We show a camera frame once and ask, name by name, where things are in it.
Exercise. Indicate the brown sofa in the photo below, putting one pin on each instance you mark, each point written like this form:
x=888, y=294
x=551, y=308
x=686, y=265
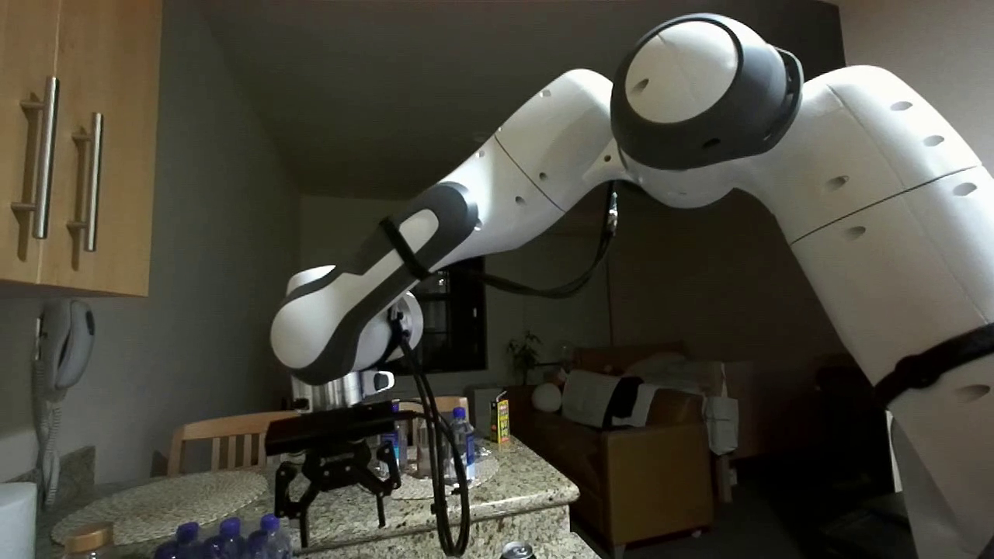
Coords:
x=642, y=478

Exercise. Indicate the white paper towel roll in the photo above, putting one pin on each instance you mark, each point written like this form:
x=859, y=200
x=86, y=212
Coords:
x=17, y=524

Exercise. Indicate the potted plant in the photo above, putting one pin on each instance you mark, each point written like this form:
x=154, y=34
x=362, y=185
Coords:
x=524, y=358

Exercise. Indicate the white and black blanket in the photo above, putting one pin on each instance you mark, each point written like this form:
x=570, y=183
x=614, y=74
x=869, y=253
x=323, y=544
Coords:
x=590, y=400

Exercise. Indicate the granite counter top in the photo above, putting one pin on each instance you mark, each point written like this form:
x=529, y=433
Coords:
x=157, y=504

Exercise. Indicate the white wall phone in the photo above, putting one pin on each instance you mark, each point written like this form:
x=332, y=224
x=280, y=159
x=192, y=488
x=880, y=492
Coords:
x=62, y=345

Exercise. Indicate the round white pillow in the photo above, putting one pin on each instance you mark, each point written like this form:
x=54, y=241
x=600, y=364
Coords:
x=549, y=400

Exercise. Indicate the narrow wooden slatted chair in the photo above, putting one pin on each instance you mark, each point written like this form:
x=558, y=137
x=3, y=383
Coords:
x=448, y=405

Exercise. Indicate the grey wall outlet plate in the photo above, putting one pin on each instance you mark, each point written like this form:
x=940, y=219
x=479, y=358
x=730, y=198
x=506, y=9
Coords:
x=76, y=475

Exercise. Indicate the narrow wooden cabinet door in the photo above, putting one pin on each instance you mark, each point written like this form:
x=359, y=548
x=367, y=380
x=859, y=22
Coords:
x=19, y=42

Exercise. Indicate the wide wooden slatted chair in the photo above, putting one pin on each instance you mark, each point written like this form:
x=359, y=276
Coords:
x=222, y=426

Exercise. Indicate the wide wooden cabinet door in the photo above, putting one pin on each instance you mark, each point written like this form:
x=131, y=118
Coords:
x=119, y=158

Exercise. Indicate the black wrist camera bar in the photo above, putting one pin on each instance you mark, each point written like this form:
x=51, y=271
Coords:
x=330, y=426

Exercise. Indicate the dark window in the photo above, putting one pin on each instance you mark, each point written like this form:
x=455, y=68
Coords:
x=462, y=331

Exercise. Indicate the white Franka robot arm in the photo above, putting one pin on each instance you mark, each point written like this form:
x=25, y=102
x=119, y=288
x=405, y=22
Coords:
x=880, y=187

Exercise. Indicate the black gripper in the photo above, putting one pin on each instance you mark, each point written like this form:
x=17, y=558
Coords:
x=341, y=468

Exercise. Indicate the yellow carton box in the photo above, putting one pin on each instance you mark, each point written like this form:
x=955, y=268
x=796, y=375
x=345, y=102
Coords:
x=502, y=422

